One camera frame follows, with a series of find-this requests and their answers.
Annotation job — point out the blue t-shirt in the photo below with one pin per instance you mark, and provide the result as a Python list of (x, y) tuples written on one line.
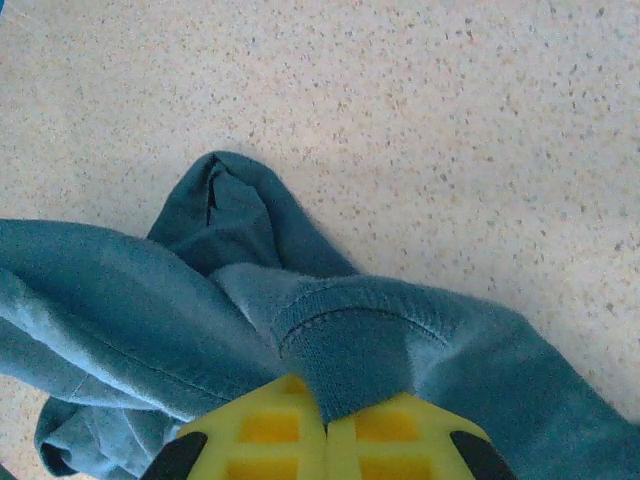
[(150, 310)]

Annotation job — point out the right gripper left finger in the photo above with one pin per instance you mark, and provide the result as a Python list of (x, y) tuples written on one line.
[(270, 435)]

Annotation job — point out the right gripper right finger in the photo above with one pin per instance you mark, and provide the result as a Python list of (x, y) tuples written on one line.
[(390, 440)]

